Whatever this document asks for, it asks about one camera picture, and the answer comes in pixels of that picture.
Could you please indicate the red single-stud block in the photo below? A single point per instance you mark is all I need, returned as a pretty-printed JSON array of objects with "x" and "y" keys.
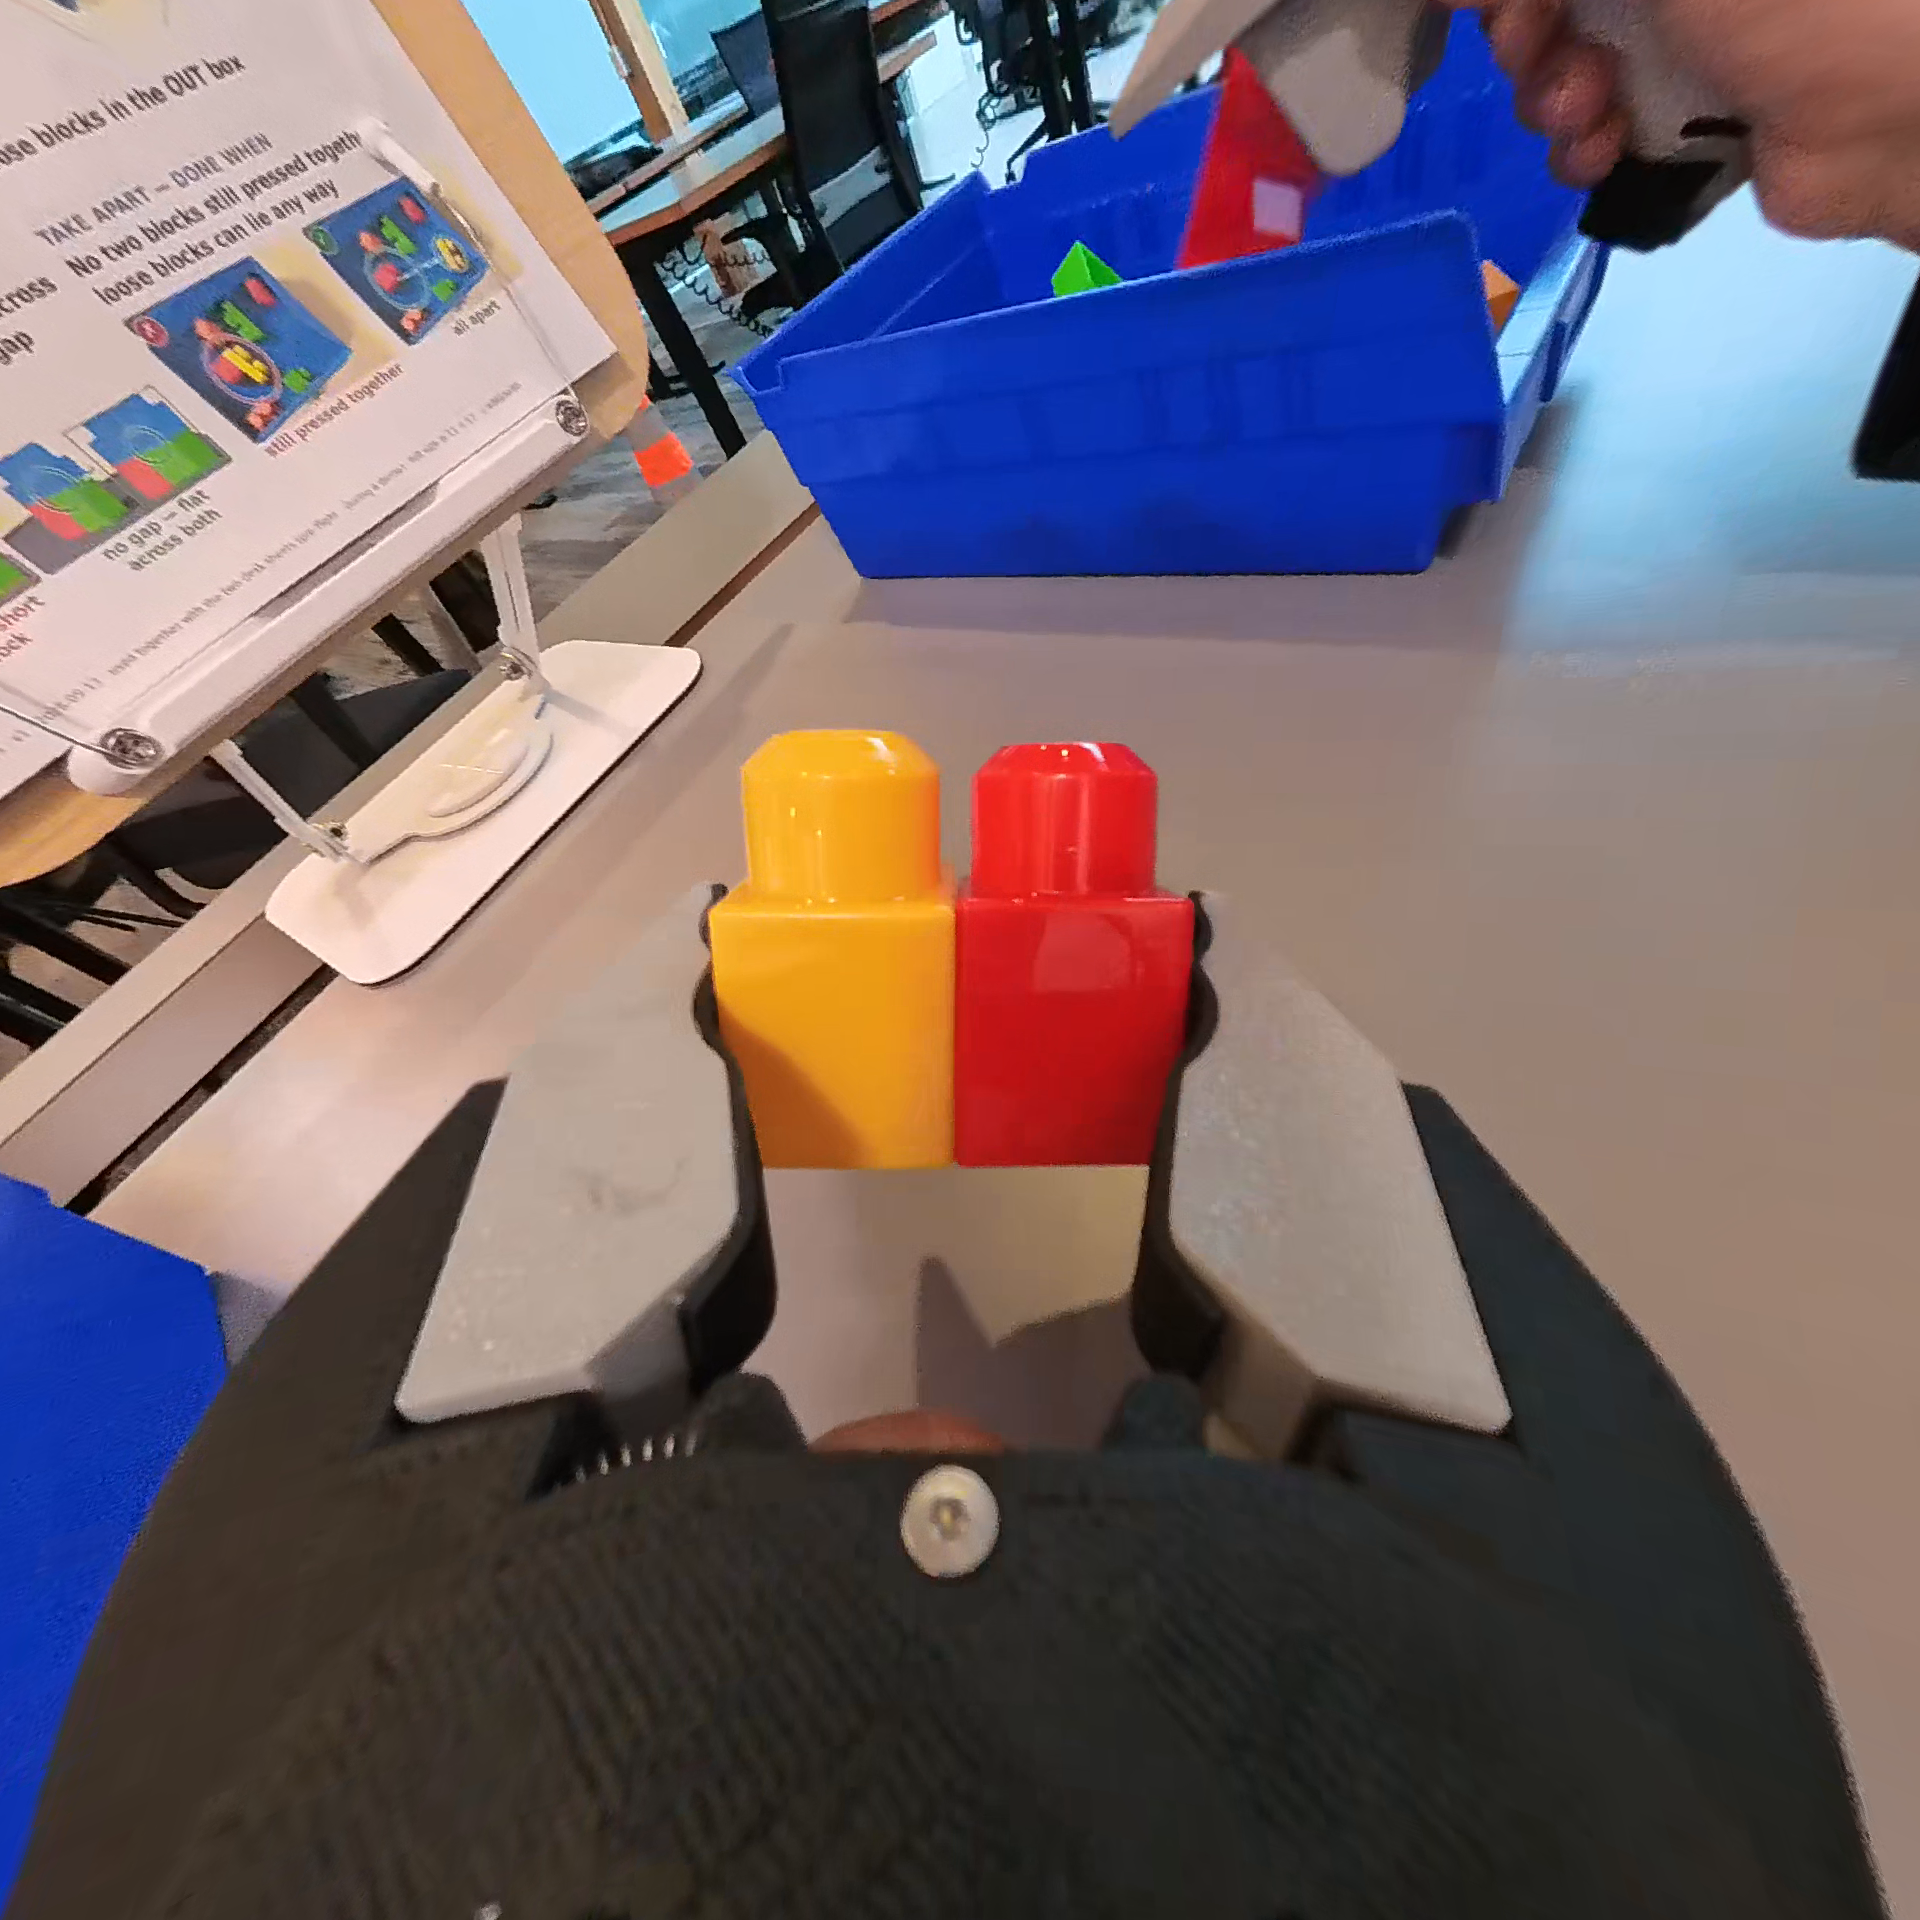
[{"x": 1071, "y": 1021}]

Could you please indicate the printed instruction sheet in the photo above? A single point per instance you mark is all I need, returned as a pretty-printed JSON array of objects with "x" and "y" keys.
[{"x": 226, "y": 301}]

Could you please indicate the blue plastic bin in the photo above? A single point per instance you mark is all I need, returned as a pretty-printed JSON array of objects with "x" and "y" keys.
[
  {"x": 1126, "y": 435},
  {"x": 90, "y": 1426}
]

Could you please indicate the red two-stud block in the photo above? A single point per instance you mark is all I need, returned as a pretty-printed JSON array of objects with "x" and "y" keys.
[{"x": 1246, "y": 180}]

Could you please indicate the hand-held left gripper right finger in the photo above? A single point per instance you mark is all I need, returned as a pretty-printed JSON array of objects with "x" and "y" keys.
[{"x": 1336, "y": 1229}]

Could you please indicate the black office chair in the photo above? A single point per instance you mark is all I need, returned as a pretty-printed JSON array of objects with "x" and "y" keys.
[{"x": 834, "y": 107}]

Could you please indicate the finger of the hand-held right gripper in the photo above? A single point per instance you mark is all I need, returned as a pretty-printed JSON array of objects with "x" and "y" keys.
[
  {"x": 1193, "y": 59},
  {"x": 1349, "y": 76}
]

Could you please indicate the white document stand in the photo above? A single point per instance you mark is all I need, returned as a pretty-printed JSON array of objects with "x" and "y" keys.
[{"x": 493, "y": 840}]

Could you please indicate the orange traffic cone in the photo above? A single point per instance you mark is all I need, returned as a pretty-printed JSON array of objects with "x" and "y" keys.
[{"x": 663, "y": 459}]

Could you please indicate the dark background table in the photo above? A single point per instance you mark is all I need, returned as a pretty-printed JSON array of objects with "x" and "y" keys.
[{"x": 719, "y": 165}]

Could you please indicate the person's right hand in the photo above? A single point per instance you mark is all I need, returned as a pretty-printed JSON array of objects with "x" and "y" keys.
[{"x": 1831, "y": 107}]

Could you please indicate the green two-stud block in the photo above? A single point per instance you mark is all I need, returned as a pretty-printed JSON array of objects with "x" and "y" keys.
[{"x": 1088, "y": 273}]

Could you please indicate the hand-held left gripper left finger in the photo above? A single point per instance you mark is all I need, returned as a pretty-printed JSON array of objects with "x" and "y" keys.
[{"x": 586, "y": 1200}]

